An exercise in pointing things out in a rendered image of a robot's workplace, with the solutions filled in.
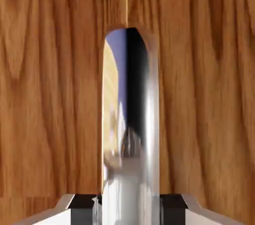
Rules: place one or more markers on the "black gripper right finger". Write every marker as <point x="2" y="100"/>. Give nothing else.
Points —
<point x="173" y="207"/>

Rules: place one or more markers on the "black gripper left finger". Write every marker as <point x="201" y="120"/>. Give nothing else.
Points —
<point x="81" y="207"/>

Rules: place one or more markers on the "wooden drawer front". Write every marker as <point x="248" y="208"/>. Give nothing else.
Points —
<point x="49" y="89"/>

